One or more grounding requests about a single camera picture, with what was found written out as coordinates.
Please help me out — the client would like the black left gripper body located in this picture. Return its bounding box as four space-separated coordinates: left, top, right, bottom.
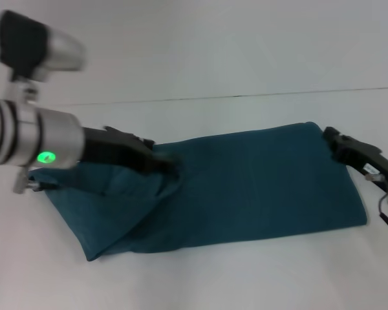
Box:
79 125 156 177

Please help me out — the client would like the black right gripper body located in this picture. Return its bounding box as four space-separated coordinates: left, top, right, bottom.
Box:
339 135 388 182

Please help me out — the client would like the teal blue printed t-shirt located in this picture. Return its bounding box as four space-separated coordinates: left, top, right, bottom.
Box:
28 121 369 263

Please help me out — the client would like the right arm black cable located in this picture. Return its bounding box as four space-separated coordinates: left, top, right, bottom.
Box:
363 170 388 243

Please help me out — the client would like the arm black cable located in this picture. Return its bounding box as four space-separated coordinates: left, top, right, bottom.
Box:
14 167 58 195
363 170 388 243

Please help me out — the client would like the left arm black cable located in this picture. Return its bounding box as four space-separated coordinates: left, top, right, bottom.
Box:
14 167 58 195

